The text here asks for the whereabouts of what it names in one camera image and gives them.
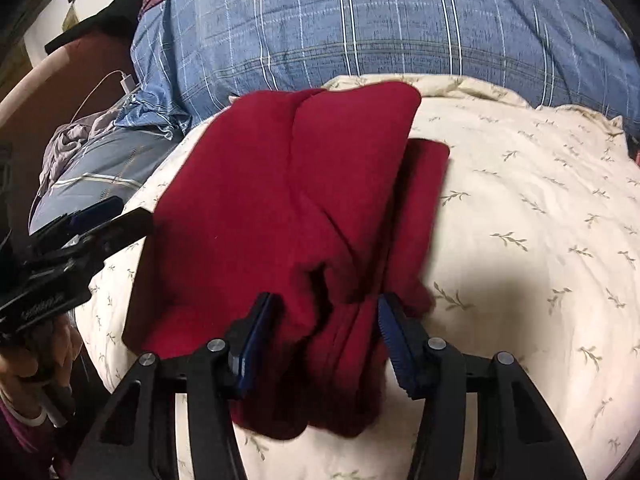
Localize dark red knit garment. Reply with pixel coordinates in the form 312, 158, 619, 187
122, 81, 449, 440

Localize magenta sleeve forearm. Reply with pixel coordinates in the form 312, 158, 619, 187
1, 394, 54, 480

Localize person's left hand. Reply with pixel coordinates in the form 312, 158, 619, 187
1, 314, 82, 419

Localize grey-blue striped bed sheet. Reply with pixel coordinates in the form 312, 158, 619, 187
28, 126, 183, 233

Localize grey patterned cloth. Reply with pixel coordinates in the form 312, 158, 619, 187
36, 107, 118, 198

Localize brown curved headboard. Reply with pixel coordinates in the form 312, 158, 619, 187
1, 32, 134, 245

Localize black cloth on headboard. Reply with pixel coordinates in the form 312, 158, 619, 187
44, 0, 142, 54

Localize blue plaid pillow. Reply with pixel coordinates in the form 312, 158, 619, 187
118, 0, 639, 134

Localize white charger cable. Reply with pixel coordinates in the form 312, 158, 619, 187
69, 70, 138, 124

